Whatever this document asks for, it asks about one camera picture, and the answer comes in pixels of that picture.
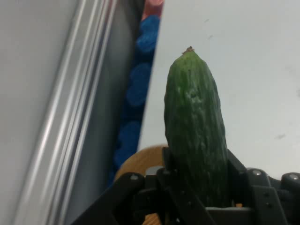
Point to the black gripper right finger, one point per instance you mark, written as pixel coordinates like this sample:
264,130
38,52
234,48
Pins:
262,194

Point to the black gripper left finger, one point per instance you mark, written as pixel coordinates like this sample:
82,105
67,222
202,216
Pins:
131,194

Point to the green cucumber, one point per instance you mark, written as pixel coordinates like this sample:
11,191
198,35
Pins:
194,122

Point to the woven wicker basket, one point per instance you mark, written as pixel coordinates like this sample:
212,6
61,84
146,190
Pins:
140,161

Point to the blue foam floor mat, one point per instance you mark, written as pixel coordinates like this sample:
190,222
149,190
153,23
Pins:
138,86

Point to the pink foam floor mat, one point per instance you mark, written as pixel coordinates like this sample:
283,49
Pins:
152,7

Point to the long horizontal aluminium frame rail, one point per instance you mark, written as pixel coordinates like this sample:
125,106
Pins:
77,105

